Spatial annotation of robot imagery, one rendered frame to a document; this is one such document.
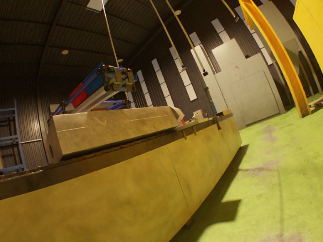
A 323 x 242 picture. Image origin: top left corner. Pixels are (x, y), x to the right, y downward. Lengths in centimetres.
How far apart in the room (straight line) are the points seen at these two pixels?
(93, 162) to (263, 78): 650
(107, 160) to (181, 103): 1105
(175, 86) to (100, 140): 1137
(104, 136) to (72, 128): 18
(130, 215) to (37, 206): 46
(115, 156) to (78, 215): 36
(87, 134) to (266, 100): 640
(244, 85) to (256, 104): 89
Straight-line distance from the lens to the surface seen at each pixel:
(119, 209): 84
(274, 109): 670
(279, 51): 462
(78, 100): 136
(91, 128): 83
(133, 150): 93
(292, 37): 873
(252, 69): 686
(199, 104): 1113
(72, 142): 77
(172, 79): 1223
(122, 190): 85
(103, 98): 121
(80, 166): 75
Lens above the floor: 74
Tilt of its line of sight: 6 degrees up
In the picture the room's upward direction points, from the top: 19 degrees counter-clockwise
